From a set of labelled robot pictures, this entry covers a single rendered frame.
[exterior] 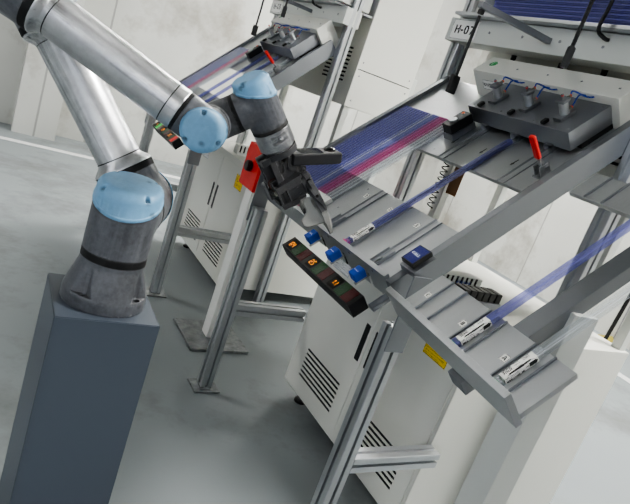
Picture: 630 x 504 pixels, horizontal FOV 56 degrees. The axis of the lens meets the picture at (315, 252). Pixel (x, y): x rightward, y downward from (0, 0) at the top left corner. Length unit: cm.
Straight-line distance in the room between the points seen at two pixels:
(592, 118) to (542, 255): 412
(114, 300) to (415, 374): 83
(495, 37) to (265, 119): 93
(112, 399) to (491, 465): 70
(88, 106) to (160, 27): 412
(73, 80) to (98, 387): 56
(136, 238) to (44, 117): 400
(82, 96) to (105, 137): 8
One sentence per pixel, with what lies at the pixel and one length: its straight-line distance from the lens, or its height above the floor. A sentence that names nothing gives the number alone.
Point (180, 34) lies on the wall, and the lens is 533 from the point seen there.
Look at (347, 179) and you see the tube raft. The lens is 161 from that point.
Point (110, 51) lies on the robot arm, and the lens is 105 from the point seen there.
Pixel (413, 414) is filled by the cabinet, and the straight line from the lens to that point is 161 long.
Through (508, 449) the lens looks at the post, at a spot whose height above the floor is 56.
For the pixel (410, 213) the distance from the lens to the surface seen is 141.
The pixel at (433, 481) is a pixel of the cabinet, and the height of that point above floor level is 20.
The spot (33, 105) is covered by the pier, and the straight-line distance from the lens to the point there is 501.
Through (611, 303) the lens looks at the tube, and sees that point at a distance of 97.
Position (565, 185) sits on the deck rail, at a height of 101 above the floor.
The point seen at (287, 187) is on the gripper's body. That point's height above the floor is 83.
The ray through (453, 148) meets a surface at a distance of 162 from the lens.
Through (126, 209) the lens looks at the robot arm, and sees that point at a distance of 105.
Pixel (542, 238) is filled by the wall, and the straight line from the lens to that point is 560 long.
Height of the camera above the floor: 103
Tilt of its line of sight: 15 degrees down
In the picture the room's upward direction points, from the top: 20 degrees clockwise
